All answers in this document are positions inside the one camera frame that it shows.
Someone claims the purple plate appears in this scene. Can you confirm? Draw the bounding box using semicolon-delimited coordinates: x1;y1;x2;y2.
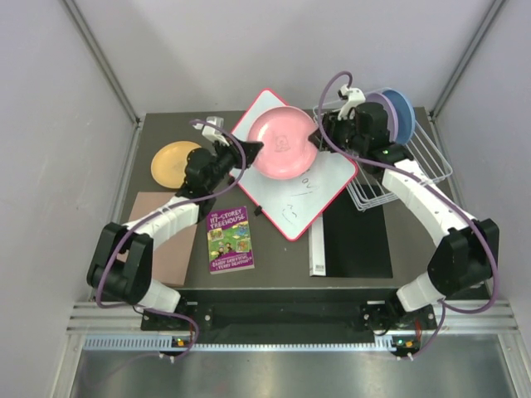
366;93;398;143

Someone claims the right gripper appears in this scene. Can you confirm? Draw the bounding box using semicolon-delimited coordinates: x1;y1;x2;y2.
308;110;367;156

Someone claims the aluminium front rail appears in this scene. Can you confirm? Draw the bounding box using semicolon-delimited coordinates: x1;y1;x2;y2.
66;301;519;354

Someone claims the brown cardboard sheet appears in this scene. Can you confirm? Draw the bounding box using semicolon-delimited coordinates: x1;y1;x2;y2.
129;192;197;288

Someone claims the pink plate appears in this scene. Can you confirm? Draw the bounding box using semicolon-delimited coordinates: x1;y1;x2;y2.
247;106;318;180

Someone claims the yellow plate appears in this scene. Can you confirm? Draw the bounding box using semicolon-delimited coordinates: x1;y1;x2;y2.
150;141;201;189

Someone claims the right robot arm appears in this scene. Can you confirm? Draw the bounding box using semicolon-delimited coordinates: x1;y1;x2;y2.
314;102;499;328

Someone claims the white wire dish rack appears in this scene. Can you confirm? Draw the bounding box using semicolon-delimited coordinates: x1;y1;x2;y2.
313;88;453;211

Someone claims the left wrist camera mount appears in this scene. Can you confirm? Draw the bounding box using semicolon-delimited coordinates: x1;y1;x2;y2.
202;116;229;146

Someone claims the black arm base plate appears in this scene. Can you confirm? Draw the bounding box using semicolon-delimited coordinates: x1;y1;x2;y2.
140;289;441;332

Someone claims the black flat box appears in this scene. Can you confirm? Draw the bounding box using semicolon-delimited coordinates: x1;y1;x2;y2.
309;190;393;279

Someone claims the purple treehouse book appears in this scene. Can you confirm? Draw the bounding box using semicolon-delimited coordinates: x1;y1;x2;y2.
206;206;255;274

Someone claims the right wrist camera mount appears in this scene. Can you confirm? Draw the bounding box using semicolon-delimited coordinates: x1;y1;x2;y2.
338;84;366;120

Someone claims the blue plate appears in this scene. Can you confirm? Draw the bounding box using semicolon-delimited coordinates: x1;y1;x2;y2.
382;89;416;145

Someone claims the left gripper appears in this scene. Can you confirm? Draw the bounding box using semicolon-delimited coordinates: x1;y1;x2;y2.
205;133;262;192

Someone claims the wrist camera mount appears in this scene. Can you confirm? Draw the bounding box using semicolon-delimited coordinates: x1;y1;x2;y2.
338;84;366;120
202;116;229;146

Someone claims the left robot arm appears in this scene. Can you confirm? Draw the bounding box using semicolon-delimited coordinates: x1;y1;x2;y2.
86;139;264;329

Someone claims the red-framed whiteboard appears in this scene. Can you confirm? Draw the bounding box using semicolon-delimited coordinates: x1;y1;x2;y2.
232;89;358;241

